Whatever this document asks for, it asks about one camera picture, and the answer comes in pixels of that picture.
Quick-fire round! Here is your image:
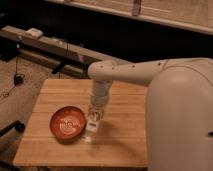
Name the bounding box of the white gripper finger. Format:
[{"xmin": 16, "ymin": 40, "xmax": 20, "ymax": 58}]
[
  {"xmin": 99, "ymin": 106, "xmax": 105, "ymax": 121},
  {"xmin": 88, "ymin": 104, "xmax": 93, "ymax": 120}
]

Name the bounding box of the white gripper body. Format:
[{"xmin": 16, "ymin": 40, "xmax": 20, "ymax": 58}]
[{"xmin": 90, "ymin": 80, "xmax": 112, "ymax": 107}]

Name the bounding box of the wooden table top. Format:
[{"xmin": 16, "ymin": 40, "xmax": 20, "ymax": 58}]
[{"xmin": 13, "ymin": 79, "xmax": 147, "ymax": 167}]

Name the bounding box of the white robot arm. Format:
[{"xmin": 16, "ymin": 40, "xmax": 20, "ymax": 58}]
[{"xmin": 88, "ymin": 58, "xmax": 213, "ymax": 171}]

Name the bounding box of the small white box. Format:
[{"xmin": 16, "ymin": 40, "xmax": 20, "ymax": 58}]
[{"xmin": 26, "ymin": 28, "xmax": 43, "ymax": 38}]

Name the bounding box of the black cable with plug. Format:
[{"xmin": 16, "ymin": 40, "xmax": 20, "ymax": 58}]
[{"xmin": 0, "ymin": 35, "xmax": 26, "ymax": 98}]

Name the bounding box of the black chair leg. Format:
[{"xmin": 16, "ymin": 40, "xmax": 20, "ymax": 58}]
[{"xmin": 0, "ymin": 120, "xmax": 25, "ymax": 137}]

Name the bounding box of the long wooden beam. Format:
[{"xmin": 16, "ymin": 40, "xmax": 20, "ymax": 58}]
[{"xmin": 0, "ymin": 26, "xmax": 128, "ymax": 78}]

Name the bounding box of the red ceramic bowl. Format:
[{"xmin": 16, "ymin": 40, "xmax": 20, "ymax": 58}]
[{"xmin": 49, "ymin": 106, "xmax": 86, "ymax": 140}]

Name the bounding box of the small white bottle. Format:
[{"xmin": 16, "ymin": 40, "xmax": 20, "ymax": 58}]
[{"xmin": 85, "ymin": 106, "xmax": 101, "ymax": 143}]

